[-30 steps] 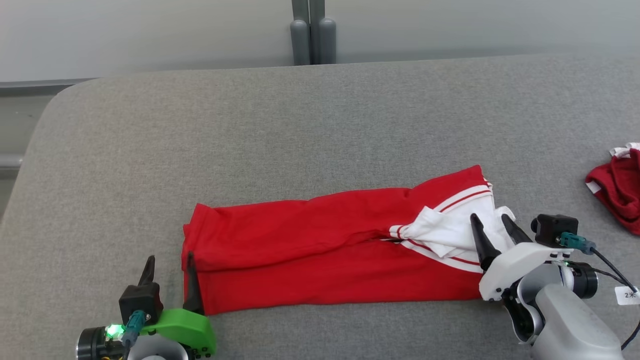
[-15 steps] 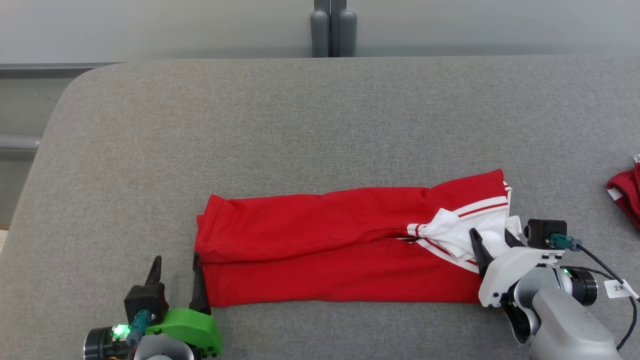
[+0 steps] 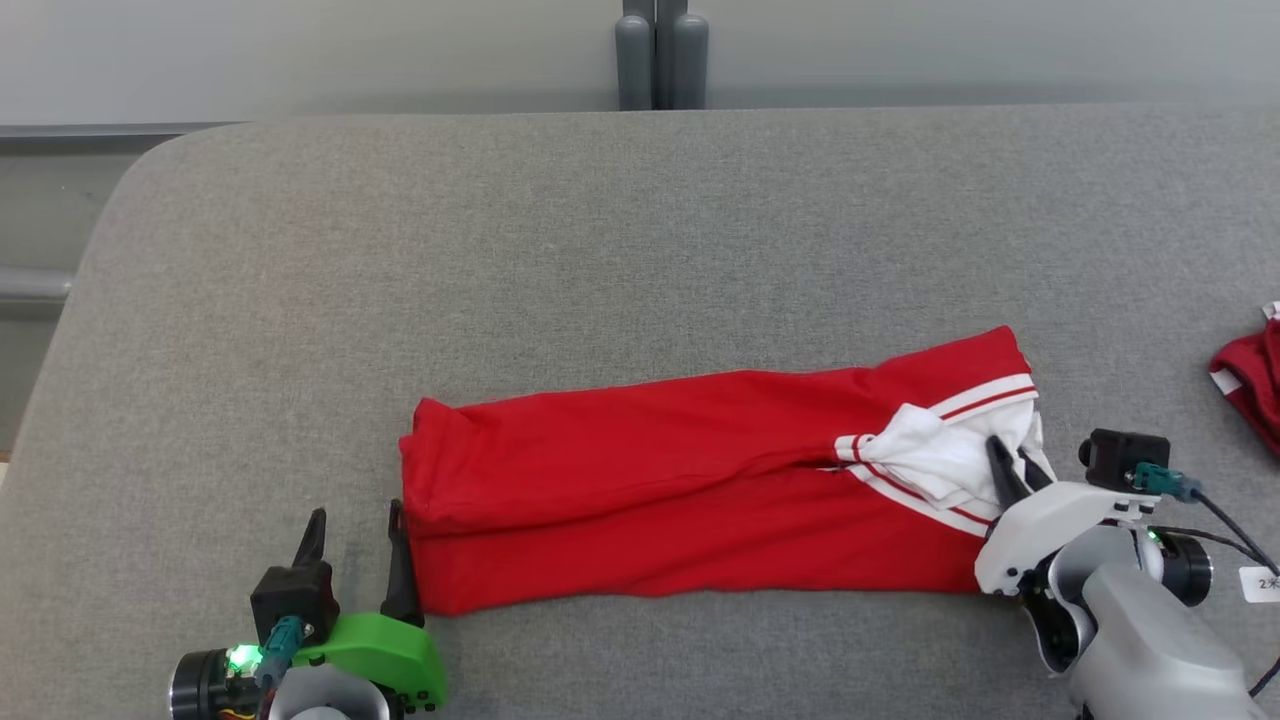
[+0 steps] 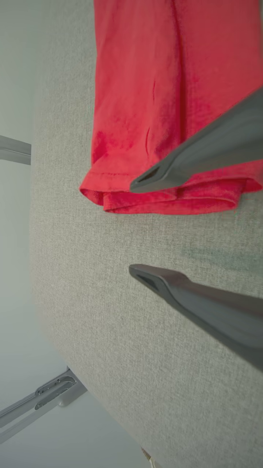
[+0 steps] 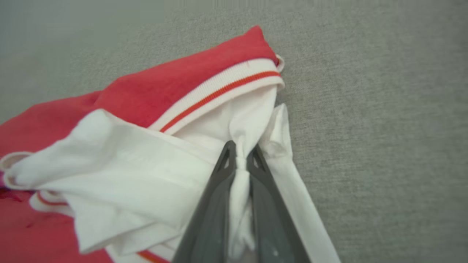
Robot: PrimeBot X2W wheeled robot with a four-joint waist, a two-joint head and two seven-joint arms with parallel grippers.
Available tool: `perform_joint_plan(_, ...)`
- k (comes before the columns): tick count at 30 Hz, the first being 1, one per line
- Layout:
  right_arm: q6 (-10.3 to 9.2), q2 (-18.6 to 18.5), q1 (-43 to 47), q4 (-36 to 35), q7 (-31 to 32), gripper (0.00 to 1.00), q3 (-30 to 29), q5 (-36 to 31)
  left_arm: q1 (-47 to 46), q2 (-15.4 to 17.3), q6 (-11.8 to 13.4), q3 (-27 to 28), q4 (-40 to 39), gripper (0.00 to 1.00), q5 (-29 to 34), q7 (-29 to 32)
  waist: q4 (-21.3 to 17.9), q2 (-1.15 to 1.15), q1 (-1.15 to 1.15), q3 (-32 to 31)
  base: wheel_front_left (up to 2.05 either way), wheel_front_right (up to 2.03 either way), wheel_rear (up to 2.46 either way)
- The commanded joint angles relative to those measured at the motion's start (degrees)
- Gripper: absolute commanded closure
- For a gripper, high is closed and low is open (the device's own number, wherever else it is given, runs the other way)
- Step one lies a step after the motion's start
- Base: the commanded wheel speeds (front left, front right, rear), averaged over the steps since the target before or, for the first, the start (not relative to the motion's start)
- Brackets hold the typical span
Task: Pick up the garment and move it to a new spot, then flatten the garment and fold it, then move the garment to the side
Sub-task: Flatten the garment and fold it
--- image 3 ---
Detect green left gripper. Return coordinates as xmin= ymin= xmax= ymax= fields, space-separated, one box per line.
xmin=292 ymin=500 xmax=449 ymax=712

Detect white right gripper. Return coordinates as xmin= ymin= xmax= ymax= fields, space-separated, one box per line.
xmin=975 ymin=436 xmax=1152 ymax=598

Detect red shorts with white waistband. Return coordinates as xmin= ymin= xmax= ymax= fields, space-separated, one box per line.
xmin=1208 ymin=300 xmax=1280 ymax=459

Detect red and white striped shirt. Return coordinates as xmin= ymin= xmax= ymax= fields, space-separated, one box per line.
xmin=398 ymin=325 xmax=1057 ymax=617

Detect grey fabric sofa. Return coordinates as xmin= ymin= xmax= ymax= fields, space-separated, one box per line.
xmin=0 ymin=100 xmax=1280 ymax=720

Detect grey horizontal pipe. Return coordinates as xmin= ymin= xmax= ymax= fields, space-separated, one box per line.
xmin=0 ymin=268 xmax=77 ymax=302

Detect teal left camera connector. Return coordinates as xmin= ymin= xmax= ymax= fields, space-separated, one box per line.
xmin=254 ymin=615 xmax=306 ymax=687

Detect teal camera connector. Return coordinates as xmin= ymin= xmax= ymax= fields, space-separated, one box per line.
xmin=254 ymin=615 xmax=306 ymax=687
xmin=1133 ymin=462 xmax=1203 ymax=504

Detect teal right camera connector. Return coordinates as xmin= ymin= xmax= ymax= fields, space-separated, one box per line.
xmin=1133 ymin=462 xmax=1203 ymax=504

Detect black right camera cable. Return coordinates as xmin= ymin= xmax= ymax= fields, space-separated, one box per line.
xmin=1150 ymin=490 xmax=1280 ymax=579

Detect grey wall rail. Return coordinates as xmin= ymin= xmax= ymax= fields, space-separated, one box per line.
xmin=0 ymin=122 xmax=241 ymax=157

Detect grey vertical post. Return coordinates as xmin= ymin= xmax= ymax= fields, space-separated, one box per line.
xmin=615 ymin=0 xmax=658 ymax=111
xmin=655 ymin=0 xmax=710 ymax=110

